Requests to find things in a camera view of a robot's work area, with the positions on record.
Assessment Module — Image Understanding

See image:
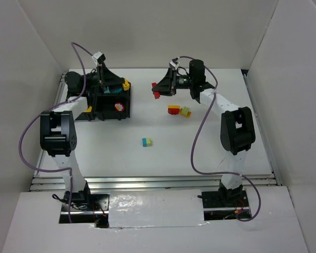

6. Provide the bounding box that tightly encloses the red long lego brick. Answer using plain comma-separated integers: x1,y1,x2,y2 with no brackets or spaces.
152,82,160,99

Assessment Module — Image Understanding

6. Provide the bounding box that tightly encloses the teal long lego brick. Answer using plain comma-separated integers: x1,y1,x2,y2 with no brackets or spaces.
104,86,123,94

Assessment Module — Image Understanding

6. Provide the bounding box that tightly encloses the yellow smiley face lego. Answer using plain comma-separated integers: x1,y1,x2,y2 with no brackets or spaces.
122,80,131,91

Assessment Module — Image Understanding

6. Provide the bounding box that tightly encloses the red and yellow curved lego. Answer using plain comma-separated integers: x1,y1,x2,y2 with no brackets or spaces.
167,105,180,115

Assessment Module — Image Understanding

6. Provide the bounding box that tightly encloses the red flower print lego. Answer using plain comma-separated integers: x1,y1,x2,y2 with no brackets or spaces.
114,102,125,112

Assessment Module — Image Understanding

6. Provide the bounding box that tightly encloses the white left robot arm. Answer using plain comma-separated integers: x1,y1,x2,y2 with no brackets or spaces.
40,64,131,209

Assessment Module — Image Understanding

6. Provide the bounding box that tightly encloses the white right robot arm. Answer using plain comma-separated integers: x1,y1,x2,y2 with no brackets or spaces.
152,57,256,205

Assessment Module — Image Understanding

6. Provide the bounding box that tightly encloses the black four-compartment sorting tray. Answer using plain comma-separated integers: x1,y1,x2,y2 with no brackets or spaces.
77,87,131,121

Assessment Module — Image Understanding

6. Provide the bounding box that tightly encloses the light green square lego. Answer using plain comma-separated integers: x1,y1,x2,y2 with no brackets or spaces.
180,106,190,116

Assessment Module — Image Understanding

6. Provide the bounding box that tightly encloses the yellow flat lego plate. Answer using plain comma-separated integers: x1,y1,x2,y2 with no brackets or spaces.
179,109,192,118

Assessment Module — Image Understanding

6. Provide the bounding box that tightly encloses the teal and green lego block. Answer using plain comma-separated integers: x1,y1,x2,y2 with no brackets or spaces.
142,138,153,147

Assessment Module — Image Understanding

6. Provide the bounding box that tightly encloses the white cover panel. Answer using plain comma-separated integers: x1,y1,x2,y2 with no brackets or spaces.
108,189,205,228

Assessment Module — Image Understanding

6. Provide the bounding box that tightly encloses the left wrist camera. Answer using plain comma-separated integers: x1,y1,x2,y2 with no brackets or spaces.
92,52,106,66

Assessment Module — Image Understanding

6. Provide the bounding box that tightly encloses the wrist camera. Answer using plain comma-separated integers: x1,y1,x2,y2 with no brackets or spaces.
92,52,106,66
169,57,180,71

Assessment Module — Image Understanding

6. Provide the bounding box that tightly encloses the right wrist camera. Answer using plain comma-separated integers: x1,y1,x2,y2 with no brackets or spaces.
169,57,180,71

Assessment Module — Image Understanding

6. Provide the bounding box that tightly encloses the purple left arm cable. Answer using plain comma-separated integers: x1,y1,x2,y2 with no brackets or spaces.
18,42,101,223

